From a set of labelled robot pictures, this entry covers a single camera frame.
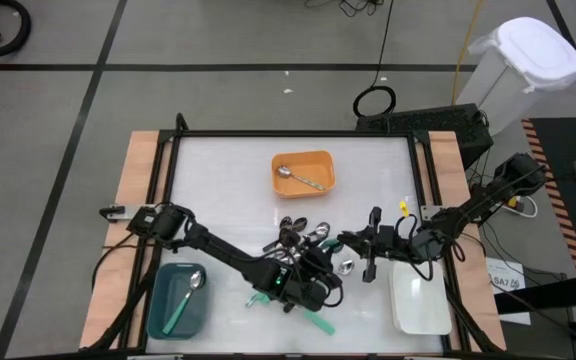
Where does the silver metal bracket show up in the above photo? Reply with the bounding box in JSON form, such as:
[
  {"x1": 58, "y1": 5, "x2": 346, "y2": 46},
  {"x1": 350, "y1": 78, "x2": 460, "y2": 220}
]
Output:
[
  {"x1": 98, "y1": 203, "x2": 142, "y2": 222},
  {"x1": 420, "y1": 203, "x2": 442, "y2": 222}
]

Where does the white plastic bin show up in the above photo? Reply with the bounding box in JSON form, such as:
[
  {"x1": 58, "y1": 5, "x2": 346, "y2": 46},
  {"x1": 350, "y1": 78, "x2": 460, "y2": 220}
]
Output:
[{"x1": 390, "y1": 258, "x2": 453, "y2": 336}]

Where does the teal plastic bin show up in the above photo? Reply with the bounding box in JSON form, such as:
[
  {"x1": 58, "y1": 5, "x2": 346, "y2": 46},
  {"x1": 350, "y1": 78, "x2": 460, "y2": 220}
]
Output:
[{"x1": 146, "y1": 262, "x2": 210, "y2": 341}]

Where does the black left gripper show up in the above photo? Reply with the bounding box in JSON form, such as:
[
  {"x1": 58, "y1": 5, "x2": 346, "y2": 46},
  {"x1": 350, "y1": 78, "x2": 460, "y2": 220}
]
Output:
[{"x1": 267, "y1": 247, "x2": 343, "y2": 314}]

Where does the yellow hanging cable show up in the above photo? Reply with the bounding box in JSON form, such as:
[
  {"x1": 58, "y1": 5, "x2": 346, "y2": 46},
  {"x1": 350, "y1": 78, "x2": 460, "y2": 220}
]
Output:
[{"x1": 450, "y1": 0, "x2": 485, "y2": 106}]

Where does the white paper label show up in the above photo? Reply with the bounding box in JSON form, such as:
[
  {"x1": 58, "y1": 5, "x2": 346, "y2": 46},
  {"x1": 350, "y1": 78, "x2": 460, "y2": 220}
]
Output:
[{"x1": 485, "y1": 256, "x2": 533, "y2": 326}]

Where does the black floor cable bundle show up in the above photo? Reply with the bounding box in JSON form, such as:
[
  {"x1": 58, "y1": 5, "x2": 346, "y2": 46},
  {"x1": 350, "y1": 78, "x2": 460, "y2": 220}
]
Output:
[{"x1": 303, "y1": 0, "x2": 387, "y2": 19}]

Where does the black table frame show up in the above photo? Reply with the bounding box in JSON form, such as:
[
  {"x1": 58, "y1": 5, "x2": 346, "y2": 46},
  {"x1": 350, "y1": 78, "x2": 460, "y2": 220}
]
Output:
[{"x1": 117, "y1": 112, "x2": 509, "y2": 360}]

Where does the black vacuum hose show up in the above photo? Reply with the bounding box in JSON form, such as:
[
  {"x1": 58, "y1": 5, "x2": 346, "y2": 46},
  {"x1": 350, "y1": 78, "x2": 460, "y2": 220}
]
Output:
[{"x1": 0, "y1": 0, "x2": 33, "y2": 57}]

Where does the black hazard striped mat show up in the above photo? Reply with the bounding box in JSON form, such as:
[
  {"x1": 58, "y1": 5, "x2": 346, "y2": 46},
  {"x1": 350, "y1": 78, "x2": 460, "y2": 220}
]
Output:
[{"x1": 520, "y1": 117, "x2": 576, "y2": 276}]

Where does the orange plastic bin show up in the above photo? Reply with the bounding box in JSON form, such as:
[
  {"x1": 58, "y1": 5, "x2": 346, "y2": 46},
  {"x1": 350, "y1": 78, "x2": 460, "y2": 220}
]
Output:
[{"x1": 270, "y1": 149, "x2": 337, "y2": 200}]

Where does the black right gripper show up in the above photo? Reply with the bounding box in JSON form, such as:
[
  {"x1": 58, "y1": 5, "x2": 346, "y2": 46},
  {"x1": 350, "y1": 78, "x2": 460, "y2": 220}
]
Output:
[{"x1": 337, "y1": 206, "x2": 412, "y2": 284}]

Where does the teal handled silver spoon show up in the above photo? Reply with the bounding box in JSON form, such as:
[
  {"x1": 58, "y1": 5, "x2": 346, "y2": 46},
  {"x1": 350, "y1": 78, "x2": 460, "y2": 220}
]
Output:
[
  {"x1": 319, "y1": 238, "x2": 344, "y2": 255},
  {"x1": 161, "y1": 269, "x2": 206, "y2": 336},
  {"x1": 303, "y1": 308, "x2": 337, "y2": 336}
]

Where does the black metal beam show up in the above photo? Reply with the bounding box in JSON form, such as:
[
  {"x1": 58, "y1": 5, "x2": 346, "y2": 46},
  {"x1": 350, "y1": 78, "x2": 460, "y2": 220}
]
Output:
[{"x1": 492, "y1": 287, "x2": 576, "y2": 316}]

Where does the white power cable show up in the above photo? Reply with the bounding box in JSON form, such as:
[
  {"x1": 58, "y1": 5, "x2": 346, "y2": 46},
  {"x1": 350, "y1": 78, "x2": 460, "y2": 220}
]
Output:
[{"x1": 510, "y1": 194, "x2": 540, "y2": 220}]

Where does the black coiled cable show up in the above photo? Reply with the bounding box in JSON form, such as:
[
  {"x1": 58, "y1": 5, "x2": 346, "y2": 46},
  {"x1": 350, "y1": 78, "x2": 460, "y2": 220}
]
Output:
[{"x1": 351, "y1": 0, "x2": 398, "y2": 119}]

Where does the white lidded trash can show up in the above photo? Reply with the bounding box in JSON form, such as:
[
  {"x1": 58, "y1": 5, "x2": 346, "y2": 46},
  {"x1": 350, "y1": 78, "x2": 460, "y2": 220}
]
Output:
[{"x1": 455, "y1": 16, "x2": 576, "y2": 137}]

